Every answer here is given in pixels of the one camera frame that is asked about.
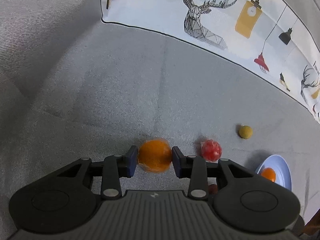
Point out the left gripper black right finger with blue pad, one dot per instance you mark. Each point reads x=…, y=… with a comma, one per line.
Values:
x=245, y=200

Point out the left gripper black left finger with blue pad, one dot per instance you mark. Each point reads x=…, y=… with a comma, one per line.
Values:
x=70, y=196

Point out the orange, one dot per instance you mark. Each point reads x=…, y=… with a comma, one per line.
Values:
x=269, y=174
x=155, y=156

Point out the dark red date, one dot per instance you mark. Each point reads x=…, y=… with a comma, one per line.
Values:
x=212, y=189

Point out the light blue plate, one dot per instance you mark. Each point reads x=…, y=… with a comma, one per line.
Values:
x=280, y=166

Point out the red fruit in plastic wrap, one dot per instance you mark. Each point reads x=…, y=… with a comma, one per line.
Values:
x=211, y=150

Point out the small yellow fruit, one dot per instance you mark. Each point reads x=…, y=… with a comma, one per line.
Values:
x=245, y=132

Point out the grey printed sofa cover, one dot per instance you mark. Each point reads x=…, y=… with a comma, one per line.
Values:
x=73, y=87

